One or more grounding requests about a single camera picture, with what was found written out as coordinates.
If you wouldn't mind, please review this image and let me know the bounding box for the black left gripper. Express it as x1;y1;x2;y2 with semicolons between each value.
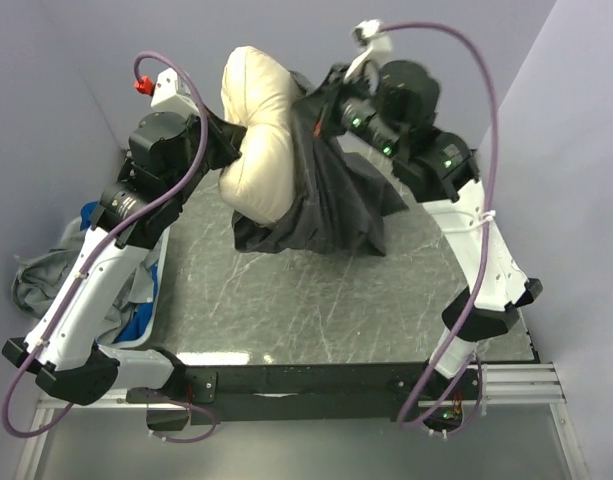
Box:
168;101;246;205

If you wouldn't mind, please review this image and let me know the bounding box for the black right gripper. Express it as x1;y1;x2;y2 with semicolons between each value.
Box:
288;66;403;164

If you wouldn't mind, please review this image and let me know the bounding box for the dark grey checked pillowcase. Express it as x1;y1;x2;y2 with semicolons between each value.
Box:
231;71;408;257

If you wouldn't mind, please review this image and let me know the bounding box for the cream white pillow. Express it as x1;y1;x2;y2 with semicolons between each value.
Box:
219;46;300;225

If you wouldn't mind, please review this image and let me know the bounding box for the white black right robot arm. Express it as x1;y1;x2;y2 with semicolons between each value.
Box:
314;60;543;399

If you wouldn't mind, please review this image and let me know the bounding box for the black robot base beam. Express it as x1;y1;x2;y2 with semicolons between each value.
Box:
125;362;482;434

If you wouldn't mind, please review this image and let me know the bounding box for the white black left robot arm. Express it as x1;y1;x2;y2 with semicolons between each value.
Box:
2;112;246;405

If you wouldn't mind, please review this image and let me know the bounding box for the blue garment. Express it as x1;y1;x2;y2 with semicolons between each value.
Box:
80;202;160;346

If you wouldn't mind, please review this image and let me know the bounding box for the grey button shirt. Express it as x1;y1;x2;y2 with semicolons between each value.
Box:
11;227;162;332

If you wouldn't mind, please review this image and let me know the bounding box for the white plastic laundry basket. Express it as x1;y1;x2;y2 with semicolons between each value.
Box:
97;230;169;349

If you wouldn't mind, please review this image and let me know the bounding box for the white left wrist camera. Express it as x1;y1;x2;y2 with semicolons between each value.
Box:
134;68;198;118

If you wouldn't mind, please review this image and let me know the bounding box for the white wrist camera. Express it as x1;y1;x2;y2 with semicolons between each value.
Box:
134;68;198;118
343;19;393;84

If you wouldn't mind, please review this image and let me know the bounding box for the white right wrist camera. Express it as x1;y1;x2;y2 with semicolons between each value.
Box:
343;19;393;84

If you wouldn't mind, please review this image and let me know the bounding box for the aluminium frame rail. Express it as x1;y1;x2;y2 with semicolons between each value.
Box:
14;363;592;480

